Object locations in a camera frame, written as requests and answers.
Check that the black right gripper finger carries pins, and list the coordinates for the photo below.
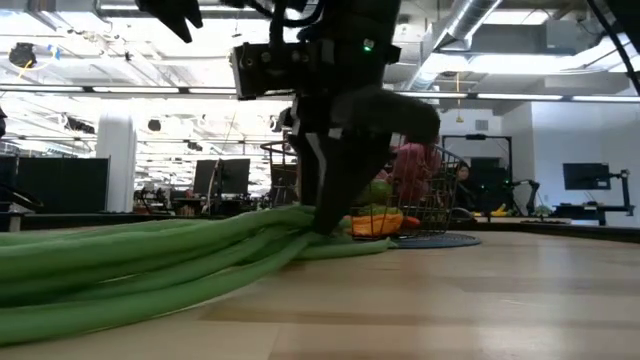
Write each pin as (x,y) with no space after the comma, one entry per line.
(307,175)
(350,170)

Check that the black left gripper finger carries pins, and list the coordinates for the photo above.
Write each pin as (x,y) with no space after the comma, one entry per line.
(175,12)

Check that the long dark green cucumber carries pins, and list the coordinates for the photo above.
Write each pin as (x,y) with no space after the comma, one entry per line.
(375,192)

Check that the short green cucumber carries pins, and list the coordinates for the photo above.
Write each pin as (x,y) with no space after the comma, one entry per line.
(375,211)

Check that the long orange carrot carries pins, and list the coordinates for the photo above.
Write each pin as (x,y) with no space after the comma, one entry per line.
(375,226)

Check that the purple dragon fruit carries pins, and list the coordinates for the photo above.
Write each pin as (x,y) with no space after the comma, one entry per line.
(415,170)

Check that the small red chili pepper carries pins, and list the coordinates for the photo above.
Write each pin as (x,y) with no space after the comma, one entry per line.
(411,222)

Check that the round dark blue placemat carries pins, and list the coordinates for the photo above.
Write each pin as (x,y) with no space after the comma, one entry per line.
(440,241)

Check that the green long bean bundle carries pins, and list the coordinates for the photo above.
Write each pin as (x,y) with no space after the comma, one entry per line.
(125,260)

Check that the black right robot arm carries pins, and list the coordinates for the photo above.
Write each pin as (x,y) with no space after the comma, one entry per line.
(360,20)

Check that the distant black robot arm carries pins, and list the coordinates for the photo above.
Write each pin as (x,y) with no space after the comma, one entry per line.
(522,192)

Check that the black desk monitor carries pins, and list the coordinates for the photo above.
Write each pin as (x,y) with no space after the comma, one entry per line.
(205,175)
(235,175)

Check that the person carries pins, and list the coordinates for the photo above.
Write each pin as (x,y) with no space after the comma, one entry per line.
(467,187)

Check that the long ceiling light bar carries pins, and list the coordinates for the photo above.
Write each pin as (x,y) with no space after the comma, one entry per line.
(500,96)

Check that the black ceiling device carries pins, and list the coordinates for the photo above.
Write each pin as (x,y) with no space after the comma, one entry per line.
(22,54)

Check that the white pillar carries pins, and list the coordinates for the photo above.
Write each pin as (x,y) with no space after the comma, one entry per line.
(116,165)

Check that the small green plant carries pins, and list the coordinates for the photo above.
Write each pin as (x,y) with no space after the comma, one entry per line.
(542,210)

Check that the black partition panel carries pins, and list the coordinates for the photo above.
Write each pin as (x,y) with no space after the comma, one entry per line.
(60,185)

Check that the black office desk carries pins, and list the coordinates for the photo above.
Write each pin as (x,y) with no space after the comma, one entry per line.
(595,210)

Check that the grey metal block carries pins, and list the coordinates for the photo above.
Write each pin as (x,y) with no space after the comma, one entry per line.
(10,220)

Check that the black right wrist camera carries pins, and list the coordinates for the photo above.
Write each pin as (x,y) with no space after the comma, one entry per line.
(265,67)

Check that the black metal rack frame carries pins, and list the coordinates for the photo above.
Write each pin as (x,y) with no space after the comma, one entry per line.
(477,137)

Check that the smooth silver air duct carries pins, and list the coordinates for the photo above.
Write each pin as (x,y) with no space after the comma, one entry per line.
(465,20)

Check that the black wall monitor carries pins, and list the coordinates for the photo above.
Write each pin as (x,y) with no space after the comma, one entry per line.
(586,176)

